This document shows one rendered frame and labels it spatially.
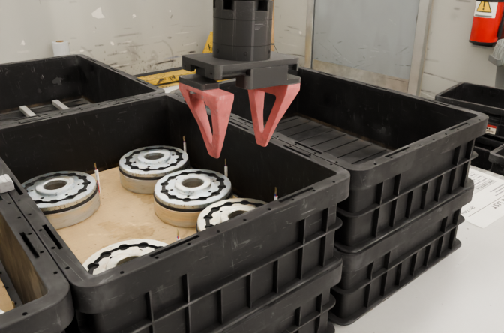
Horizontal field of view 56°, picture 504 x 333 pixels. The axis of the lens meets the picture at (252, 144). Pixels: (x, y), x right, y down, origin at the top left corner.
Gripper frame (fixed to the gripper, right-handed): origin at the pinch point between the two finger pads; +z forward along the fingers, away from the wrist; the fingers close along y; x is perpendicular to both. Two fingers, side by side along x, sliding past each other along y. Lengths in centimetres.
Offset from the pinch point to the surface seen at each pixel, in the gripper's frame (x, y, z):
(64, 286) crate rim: 7.1, 20.7, 4.7
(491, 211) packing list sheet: 5, -56, 23
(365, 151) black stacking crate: -9.4, -34.8, 11.1
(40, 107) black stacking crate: -69, 2, 12
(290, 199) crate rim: 8.0, -0.3, 3.4
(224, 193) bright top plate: -7.4, -3.7, 9.7
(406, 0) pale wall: -161, -267, -5
